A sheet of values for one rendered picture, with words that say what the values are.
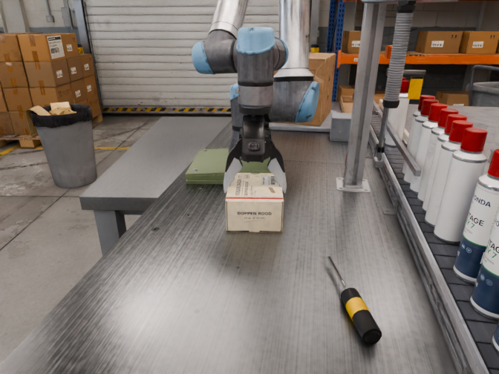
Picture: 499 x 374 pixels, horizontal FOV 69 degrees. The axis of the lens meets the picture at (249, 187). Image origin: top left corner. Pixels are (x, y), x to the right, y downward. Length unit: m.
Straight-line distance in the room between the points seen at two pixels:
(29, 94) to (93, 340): 4.03
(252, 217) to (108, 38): 5.05
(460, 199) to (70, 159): 2.91
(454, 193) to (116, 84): 5.30
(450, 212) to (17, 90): 4.28
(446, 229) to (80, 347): 0.63
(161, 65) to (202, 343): 5.07
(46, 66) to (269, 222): 3.78
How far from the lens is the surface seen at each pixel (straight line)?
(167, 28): 5.42
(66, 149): 3.21
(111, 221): 1.08
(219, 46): 0.89
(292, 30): 1.08
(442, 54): 5.07
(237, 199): 0.77
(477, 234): 0.63
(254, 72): 0.75
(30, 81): 4.46
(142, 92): 5.62
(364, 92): 0.98
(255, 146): 0.72
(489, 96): 3.42
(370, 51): 0.97
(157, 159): 1.25
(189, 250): 0.75
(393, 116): 1.25
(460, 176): 0.71
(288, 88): 1.06
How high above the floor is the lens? 1.24
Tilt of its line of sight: 24 degrees down
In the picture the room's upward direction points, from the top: straight up
